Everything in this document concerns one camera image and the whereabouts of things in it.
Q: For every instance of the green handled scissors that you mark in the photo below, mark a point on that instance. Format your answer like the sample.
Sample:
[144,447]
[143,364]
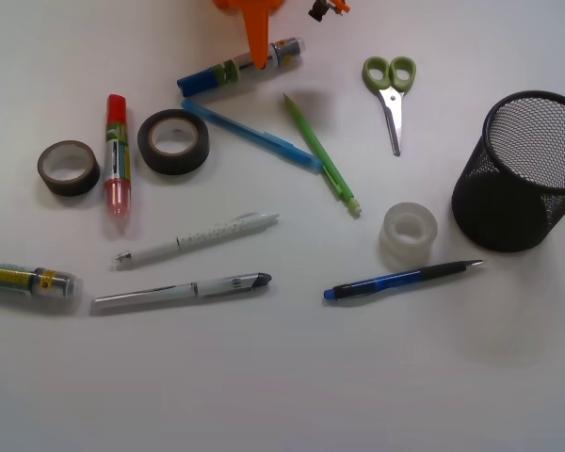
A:
[390,82]

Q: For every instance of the orange moving gripper finger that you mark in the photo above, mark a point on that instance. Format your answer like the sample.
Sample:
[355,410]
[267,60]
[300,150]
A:
[339,6]

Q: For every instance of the silver white rollerball pen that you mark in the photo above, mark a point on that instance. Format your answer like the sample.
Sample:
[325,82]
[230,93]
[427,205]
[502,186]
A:
[192,290]

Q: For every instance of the red cap marker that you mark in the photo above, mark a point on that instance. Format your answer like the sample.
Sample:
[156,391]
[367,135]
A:
[117,171]

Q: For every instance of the small black tape roll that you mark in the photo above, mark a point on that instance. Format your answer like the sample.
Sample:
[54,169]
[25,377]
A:
[61,152]

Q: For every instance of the light blue pen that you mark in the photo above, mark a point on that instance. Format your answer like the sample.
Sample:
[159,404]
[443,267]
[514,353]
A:
[280,147]

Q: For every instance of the black mesh pen holder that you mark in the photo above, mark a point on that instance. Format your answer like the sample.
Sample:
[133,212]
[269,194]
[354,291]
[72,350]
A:
[511,193]

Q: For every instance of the large black tape roll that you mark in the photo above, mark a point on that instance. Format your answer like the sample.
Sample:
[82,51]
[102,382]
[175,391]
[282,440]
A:
[187,160]

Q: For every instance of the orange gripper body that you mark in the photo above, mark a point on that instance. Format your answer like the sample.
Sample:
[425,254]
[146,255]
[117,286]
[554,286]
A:
[269,6]

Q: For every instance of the black yellow marker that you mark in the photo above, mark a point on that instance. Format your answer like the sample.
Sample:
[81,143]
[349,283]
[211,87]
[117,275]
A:
[39,290]

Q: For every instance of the blue cap marker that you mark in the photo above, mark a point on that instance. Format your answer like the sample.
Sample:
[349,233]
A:
[281,55]

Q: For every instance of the orange fixed gripper finger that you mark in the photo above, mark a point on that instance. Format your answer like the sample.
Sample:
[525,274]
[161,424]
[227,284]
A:
[256,23]

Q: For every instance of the blue black ballpoint pen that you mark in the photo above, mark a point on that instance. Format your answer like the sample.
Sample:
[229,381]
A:
[379,284]

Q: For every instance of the green mechanical pencil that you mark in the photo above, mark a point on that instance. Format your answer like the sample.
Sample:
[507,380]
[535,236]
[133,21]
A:
[330,172]

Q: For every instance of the clear adhesive tape roll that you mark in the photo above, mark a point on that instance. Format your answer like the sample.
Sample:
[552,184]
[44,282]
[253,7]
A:
[406,236]

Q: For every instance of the white dotted pen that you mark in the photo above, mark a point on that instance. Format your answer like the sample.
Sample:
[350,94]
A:
[237,227]

